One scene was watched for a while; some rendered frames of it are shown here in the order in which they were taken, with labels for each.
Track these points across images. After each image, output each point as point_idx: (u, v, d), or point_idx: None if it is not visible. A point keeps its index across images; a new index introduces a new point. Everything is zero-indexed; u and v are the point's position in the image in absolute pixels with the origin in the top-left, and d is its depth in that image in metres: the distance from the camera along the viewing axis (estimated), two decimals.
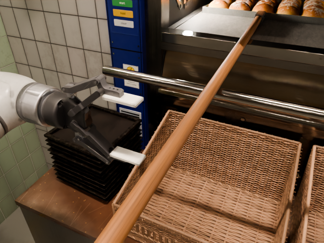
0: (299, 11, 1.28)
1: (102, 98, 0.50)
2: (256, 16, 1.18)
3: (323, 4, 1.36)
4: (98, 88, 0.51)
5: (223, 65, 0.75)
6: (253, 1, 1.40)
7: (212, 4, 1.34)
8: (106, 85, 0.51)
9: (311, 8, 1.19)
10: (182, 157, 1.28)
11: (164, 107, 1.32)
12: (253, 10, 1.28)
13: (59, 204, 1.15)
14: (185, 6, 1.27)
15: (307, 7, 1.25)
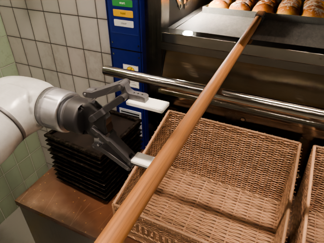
0: (299, 11, 1.28)
1: (126, 103, 0.49)
2: (256, 16, 1.18)
3: (323, 4, 1.36)
4: (122, 93, 0.49)
5: (223, 65, 0.75)
6: (253, 1, 1.40)
7: (212, 4, 1.34)
8: (130, 89, 0.49)
9: (311, 8, 1.19)
10: (182, 157, 1.28)
11: None
12: (253, 10, 1.28)
13: (59, 204, 1.15)
14: (185, 6, 1.27)
15: (307, 7, 1.25)
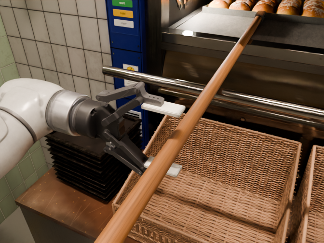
0: (299, 11, 1.28)
1: (141, 107, 0.48)
2: (256, 16, 1.18)
3: (323, 4, 1.36)
4: (137, 97, 0.48)
5: (223, 65, 0.75)
6: (253, 1, 1.40)
7: (212, 4, 1.34)
8: (145, 93, 0.48)
9: (311, 8, 1.19)
10: (182, 157, 1.28)
11: None
12: (253, 10, 1.28)
13: (59, 204, 1.15)
14: (185, 6, 1.27)
15: (307, 7, 1.25)
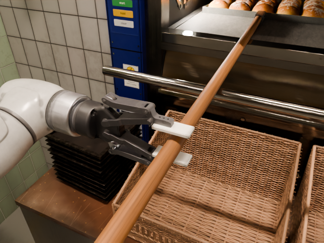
0: (299, 11, 1.28)
1: (152, 128, 0.49)
2: (256, 16, 1.18)
3: (323, 4, 1.36)
4: (147, 117, 0.50)
5: (223, 65, 0.75)
6: (253, 1, 1.40)
7: (212, 4, 1.34)
8: (155, 114, 0.50)
9: (311, 8, 1.19)
10: None
11: (164, 107, 1.32)
12: (253, 10, 1.28)
13: (59, 204, 1.15)
14: (185, 6, 1.27)
15: (307, 7, 1.25)
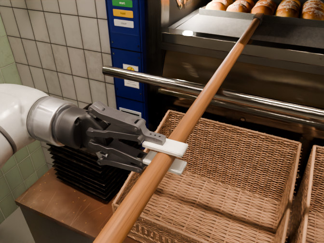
0: (298, 14, 1.25)
1: (142, 145, 0.46)
2: (254, 18, 1.15)
3: (323, 6, 1.32)
4: (138, 135, 0.46)
5: (220, 70, 0.71)
6: (251, 3, 1.37)
7: (209, 6, 1.31)
8: (146, 130, 0.46)
9: (310, 11, 1.16)
10: (182, 157, 1.28)
11: (164, 107, 1.32)
12: (251, 12, 1.25)
13: (59, 204, 1.15)
14: (185, 6, 1.27)
15: (306, 10, 1.22)
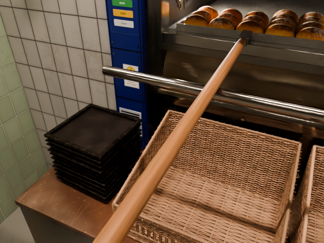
0: (293, 31, 1.04)
1: None
2: (239, 38, 0.94)
3: None
4: None
5: (178, 129, 0.50)
6: (239, 16, 1.16)
7: (187, 20, 1.09)
8: None
9: (308, 29, 0.95)
10: (182, 157, 1.28)
11: (164, 107, 1.32)
12: (238, 29, 1.04)
13: (59, 204, 1.15)
14: (185, 6, 1.27)
15: (303, 26, 1.01)
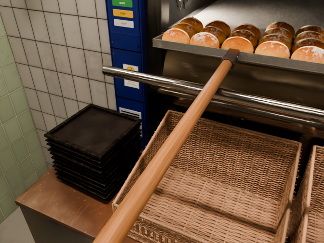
0: (289, 48, 0.88)
1: None
2: (223, 60, 0.78)
3: None
4: None
5: (115, 220, 0.35)
6: (226, 30, 1.00)
7: (166, 36, 0.94)
8: None
9: (306, 48, 0.79)
10: (182, 157, 1.28)
11: (164, 107, 1.32)
12: (223, 47, 0.88)
13: (59, 204, 1.15)
14: (185, 6, 1.27)
15: (301, 44, 0.85)
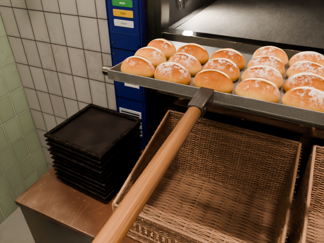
0: (280, 85, 0.68)
1: None
2: (190, 106, 0.58)
3: None
4: None
5: None
6: (203, 55, 0.81)
7: (124, 65, 0.74)
8: None
9: (302, 90, 0.59)
10: (182, 157, 1.28)
11: (164, 107, 1.32)
12: (195, 82, 0.69)
13: (59, 204, 1.15)
14: (185, 6, 1.27)
15: (295, 81, 0.65)
